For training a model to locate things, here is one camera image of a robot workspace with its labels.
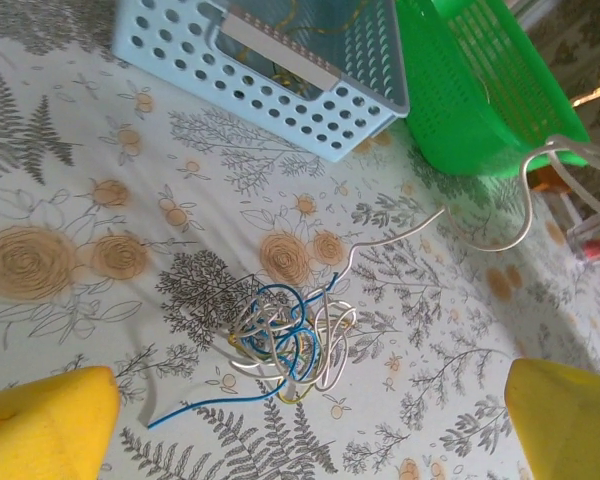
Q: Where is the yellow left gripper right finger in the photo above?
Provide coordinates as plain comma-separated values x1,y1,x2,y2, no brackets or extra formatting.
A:
504,356,600,480

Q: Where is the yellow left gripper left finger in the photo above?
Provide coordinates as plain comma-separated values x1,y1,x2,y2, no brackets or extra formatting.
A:
0,365,122,480

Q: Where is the blue cable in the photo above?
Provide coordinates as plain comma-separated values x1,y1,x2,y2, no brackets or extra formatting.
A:
146,272,342,431

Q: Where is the yellow green cable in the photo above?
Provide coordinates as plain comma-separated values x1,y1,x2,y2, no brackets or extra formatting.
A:
228,319,352,406
239,0,376,99

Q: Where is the bundle of wires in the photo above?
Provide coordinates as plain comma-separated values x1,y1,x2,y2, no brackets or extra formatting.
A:
312,133,600,394

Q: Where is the floral print tablecloth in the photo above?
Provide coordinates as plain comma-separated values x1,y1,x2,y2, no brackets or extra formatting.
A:
0,0,600,480

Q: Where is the green plastic mesh basket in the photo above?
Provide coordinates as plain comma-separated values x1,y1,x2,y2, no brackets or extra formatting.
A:
393,0,592,177

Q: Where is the light blue perforated basket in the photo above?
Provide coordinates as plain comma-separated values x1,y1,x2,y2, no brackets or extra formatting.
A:
111,0,412,164

